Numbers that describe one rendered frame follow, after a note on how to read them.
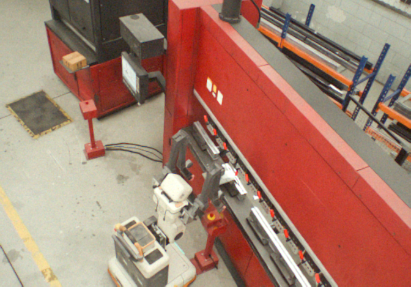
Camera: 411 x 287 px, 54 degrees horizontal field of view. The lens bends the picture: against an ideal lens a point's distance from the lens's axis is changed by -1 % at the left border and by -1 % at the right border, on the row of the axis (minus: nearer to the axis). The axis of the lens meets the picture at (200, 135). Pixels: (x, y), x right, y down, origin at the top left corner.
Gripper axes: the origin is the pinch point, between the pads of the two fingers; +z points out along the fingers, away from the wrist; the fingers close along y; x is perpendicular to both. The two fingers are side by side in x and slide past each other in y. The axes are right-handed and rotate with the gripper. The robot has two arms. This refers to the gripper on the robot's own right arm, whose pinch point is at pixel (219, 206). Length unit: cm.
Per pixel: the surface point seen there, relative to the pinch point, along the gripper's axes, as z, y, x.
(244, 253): 38, -35, 12
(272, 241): 10, -52, -11
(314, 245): -40, -88, -25
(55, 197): 49, 170, 124
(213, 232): 17.8, -7.2, 19.5
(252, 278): 48, -53, 22
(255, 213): 12.5, -24.0, -18.7
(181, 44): -67, 110, -76
